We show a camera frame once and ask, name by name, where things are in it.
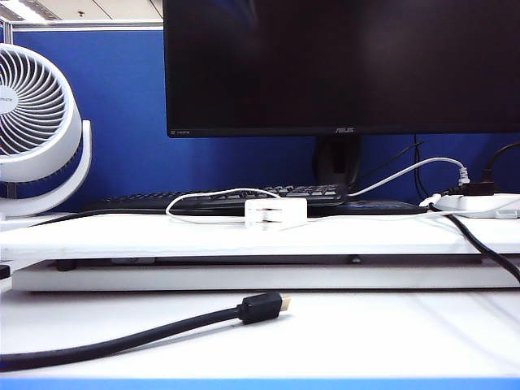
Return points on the white charging base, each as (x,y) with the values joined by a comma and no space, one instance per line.
(292,207)

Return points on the white base board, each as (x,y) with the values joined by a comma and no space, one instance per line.
(243,280)

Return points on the black flat slab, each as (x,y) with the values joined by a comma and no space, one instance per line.
(284,260)

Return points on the white raised board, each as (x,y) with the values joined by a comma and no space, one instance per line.
(162,239)

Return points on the black computer keyboard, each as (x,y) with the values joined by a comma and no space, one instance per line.
(142,201)

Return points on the dark flat pad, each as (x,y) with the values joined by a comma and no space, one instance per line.
(386,207)

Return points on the black ASUS computer monitor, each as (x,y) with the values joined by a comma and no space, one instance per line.
(284,61)

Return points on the blue office partition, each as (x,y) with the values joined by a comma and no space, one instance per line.
(130,101)

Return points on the small white plug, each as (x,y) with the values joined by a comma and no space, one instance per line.
(430,200)

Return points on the white power strip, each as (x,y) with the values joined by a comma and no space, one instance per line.
(475,205)

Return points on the white desk fan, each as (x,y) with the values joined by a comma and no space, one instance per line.
(36,170)

